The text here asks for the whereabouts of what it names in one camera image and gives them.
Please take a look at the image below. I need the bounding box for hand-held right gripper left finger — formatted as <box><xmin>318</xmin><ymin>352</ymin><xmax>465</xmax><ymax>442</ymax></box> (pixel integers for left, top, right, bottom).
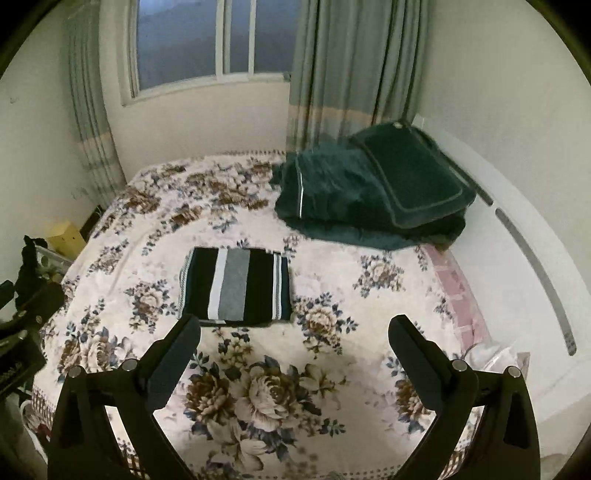
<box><xmin>47</xmin><ymin>315</ymin><xmax>202</xmax><ymax>480</ymax></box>

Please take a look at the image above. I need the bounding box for white clothes heap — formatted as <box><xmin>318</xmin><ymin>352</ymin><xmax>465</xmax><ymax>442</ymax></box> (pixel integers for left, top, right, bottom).
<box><xmin>466</xmin><ymin>342</ymin><xmax>532</xmax><ymax>374</ymax></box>

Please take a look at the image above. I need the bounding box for black clothes heap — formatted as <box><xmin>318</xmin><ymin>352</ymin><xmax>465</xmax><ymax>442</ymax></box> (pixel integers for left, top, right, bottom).
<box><xmin>14</xmin><ymin>235</ymin><xmax>51</xmax><ymax>310</ymax></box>

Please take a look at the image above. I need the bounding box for narrow grey-green curtain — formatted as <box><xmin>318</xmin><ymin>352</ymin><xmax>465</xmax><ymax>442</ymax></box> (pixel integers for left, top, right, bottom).
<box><xmin>65</xmin><ymin>0</ymin><xmax>127</xmax><ymax>195</ymax></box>

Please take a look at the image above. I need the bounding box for dark green pillow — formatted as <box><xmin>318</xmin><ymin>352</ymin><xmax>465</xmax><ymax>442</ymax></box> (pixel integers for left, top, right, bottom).
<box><xmin>348</xmin><ymin>121</ymin><xmax>477</xmax><ymax>230</ymax></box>

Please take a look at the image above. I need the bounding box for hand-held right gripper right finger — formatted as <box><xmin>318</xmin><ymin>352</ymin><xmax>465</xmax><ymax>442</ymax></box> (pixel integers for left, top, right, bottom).
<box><xmin>389</xmin><ymin>315</ymin><xmax>542</xmax><ymax>480</ymax></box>

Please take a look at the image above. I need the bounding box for floral bed blanket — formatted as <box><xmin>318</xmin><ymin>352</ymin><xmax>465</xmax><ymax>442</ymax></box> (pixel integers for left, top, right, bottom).
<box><xmin>28</xmin><ymin>150</ymin><xmax>490</xmax><ymax>480</ymax></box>

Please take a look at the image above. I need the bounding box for striped knit sweater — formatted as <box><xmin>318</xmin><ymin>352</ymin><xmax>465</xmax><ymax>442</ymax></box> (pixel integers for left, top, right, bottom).
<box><xmin>178</xmin><ymin>247</ymin><xmax>294</xmax><ymax>328</ymax></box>

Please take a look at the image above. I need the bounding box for clear storage rack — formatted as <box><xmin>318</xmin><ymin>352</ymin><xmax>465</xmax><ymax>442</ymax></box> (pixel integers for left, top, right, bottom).
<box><xmin>34</xmin><ymin>244</ymin><xmax>71</xmax><ymax>283</ymax></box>

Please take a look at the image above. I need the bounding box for white bed headboard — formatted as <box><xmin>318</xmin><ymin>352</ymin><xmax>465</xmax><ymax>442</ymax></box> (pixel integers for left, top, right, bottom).
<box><xmin>411</xmin><ymin>115</ymin><xmax>591</xmax><ymax>416</ymax></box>

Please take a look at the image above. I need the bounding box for window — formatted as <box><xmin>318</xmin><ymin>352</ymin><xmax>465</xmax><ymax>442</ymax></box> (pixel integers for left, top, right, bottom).
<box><xmin>122</xmin><ymin>0</ymin><xmax>301</xmax><ymax>107</ymax></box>

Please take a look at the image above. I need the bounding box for yellow box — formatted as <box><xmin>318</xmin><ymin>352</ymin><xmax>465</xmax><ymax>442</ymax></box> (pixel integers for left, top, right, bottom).
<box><xmin>46</xmin><ymin>222</ymin><xmax>88</xmax><ymax>257</ymax></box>

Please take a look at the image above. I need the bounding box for dark green quilt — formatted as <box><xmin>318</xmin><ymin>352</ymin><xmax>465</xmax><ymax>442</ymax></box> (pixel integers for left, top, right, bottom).
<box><xmin>270</xmin><ymin>141</ymin><xmax>467</xmax><ymax>252</ymax></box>

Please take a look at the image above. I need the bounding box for pink checked bed sheet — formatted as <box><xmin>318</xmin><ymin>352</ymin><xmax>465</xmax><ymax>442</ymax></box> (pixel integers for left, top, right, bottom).
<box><xmin>422</xmin><ymin>244</ymin><xmax>490</xmax><ymax>352</ymax></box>

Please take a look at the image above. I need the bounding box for wide grey-green curtain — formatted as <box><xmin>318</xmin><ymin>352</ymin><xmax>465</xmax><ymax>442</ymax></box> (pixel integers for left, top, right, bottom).
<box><xmin>286</xmin><ymin>0</ymin><xmax>430</xmax><ymax>153</ymax></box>

